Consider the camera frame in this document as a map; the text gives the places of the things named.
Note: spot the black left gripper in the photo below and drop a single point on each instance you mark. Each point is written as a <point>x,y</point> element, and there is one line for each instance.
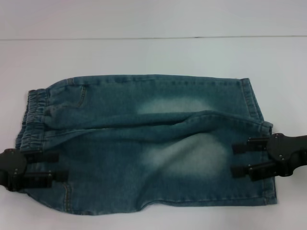
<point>13,161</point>

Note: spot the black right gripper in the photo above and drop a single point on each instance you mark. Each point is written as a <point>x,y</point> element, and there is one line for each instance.
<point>287,153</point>

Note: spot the blue denim shorts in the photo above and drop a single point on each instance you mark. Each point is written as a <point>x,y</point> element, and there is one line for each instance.
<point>144,167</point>

